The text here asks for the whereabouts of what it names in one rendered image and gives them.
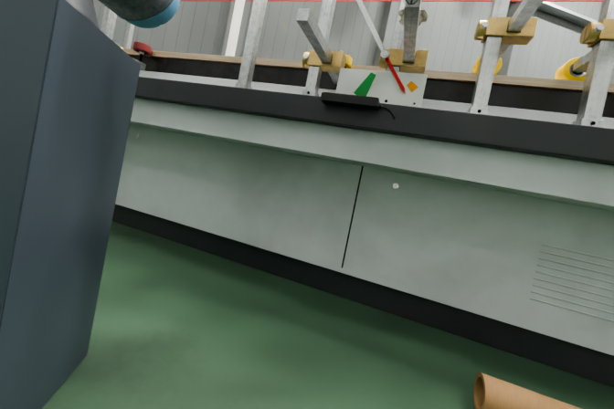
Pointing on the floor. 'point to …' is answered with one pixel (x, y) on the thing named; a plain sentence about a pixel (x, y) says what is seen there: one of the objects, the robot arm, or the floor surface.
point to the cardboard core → (510, 396)
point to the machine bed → (389, 225)
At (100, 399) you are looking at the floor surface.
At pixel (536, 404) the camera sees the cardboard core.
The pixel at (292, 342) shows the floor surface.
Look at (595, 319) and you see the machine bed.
